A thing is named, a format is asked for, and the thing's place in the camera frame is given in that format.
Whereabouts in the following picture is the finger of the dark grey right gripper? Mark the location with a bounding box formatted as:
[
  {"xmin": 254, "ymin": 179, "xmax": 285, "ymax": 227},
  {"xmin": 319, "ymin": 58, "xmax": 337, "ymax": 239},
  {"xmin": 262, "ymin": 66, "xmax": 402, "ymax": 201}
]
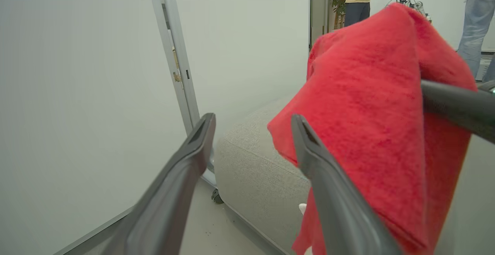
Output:
[{"xmin": 291, "ymin": 114, "xmax": 403, "ymax": 255}]

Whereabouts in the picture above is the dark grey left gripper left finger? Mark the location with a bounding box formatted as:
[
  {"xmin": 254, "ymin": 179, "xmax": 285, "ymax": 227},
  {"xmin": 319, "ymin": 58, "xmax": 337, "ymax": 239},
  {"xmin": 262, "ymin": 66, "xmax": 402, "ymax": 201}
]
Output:
[{"xmin": 79, "ymin": 113, "xmax": 216, "ymax": 255}]

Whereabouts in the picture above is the dark grey pointed left gripper right finger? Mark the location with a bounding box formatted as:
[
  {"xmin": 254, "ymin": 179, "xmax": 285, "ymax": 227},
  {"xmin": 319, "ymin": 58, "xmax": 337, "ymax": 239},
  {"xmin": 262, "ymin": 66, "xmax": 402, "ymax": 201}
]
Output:
[{"xmin": 420, "ymin": 79, "xmax": 495, "ymax": 144}]

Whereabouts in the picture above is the red fleece cloth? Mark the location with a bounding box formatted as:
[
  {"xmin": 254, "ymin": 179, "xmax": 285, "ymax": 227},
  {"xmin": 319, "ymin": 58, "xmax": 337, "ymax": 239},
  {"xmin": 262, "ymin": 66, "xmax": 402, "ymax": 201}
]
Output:
[{"xmin": 267, "ymin": 2, "xmax": 478, "ymax": 255}]

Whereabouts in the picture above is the person in blue jeans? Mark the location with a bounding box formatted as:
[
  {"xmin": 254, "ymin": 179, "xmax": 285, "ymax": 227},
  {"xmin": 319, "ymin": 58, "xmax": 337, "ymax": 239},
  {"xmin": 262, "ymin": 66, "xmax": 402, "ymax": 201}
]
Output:
[{"xmin": 457, "ymin": 0, "xmax": 495, "ymax": 83}]

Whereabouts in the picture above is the light grey fabric sofa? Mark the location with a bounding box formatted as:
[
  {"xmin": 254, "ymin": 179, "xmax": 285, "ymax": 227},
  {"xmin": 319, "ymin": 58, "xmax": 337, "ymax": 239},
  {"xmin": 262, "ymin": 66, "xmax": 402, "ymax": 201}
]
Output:
[{"xmin": 214, "ymin": 96, "xmax": 312, "ymax": 255}]

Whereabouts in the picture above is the grey metal partition frame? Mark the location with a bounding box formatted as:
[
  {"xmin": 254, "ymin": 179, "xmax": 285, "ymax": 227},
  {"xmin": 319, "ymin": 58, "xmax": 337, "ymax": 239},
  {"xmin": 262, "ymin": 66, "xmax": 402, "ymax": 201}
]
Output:
[{"xmin": 146, "ymin": 0, "xmax": 217, "ymax": 188}]

